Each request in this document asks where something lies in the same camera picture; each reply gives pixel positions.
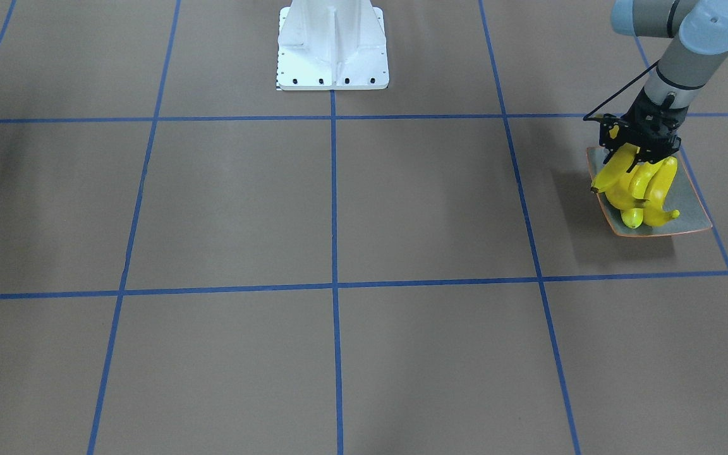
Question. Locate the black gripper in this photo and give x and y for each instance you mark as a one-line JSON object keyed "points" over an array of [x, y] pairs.
{"points": [[653, 119]]}

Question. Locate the yellow curved banana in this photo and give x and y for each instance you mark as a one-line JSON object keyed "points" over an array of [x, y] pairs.
{"points": [[629, 191]]}

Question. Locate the greenish yellow banana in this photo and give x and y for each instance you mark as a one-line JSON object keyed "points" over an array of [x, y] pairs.
{"points": [[632, 218]]}

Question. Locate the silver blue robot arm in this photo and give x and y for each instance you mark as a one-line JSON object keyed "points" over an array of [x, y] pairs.
{"points": [[698, 34]]}

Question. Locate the square blue plate orange rim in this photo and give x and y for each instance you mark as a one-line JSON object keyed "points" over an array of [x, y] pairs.
{"points": [[682, 196]]}

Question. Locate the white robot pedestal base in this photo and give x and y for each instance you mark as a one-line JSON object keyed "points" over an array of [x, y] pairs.
{"points": [[332, 45]]}

